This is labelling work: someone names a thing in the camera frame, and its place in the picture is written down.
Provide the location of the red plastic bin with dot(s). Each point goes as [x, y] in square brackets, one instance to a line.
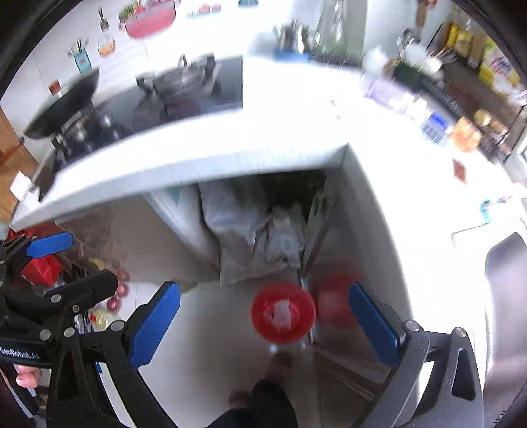
[263, 306]

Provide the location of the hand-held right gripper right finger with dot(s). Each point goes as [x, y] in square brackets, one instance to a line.
[372, 325]

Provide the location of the large white woven sack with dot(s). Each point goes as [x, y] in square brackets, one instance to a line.
[224, 205]

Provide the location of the blue bottle cap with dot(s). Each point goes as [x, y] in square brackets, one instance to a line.
[436, 126]

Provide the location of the person's leg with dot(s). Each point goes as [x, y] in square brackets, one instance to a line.
[271, 405]
[230, 420]

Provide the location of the embossed metal cabinet door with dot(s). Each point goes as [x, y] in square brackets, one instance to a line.
[362, 247]

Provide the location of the pink slipper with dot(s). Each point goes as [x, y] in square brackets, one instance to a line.
[238, 398]
[280, 363]

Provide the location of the flat white woven sack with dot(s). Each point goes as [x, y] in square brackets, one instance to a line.
[247, 267]

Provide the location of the red plastic bag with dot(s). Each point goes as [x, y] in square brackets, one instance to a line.
[39, 269]

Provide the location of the cake wall sticker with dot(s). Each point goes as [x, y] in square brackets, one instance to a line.
[106, 44]

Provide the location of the small metal kettle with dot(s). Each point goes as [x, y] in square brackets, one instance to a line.
[293, 36]

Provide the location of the stainless steel sink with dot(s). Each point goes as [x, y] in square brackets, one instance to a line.
[506, 296]

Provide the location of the person's left hand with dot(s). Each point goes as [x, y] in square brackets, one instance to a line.
[28, 376]

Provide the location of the stainless steel cooking pot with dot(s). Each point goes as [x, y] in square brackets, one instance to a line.
[181, 80]

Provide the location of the black glass gas stove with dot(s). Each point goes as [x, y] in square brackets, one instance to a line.
[173, 111]

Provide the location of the crumpled white sack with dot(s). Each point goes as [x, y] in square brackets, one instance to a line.
[282, 234]

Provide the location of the utensil cup wall sticker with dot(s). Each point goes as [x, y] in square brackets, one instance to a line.
[81, 57]

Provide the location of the red onion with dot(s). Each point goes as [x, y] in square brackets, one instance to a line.
[113, 304]
[122, 288]

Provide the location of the black wok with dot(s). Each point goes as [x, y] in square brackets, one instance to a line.
[61, 111]

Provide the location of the orange label plastic cup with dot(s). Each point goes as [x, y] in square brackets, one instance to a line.
[465, 133]

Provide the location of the white ladle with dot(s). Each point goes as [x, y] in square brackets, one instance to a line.
[416, 51]

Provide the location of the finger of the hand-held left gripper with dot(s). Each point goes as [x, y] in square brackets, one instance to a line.
[49, 245]
[88, 288]

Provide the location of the blue tray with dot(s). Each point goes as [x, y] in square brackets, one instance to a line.
[290, 54]

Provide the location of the person's right leg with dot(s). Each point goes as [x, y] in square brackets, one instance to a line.
[271, 405]

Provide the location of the person's left leg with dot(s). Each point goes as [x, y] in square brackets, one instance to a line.
[230, 420]

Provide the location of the red bowl wall sticker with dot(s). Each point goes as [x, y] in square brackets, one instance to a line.
[150, 18]

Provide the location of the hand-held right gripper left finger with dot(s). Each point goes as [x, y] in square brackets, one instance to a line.
[154, 325]

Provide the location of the yellow box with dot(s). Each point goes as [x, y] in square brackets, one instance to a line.
[498, 66]

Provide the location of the crumpled white tissue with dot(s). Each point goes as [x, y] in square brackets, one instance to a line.
[283, 315]

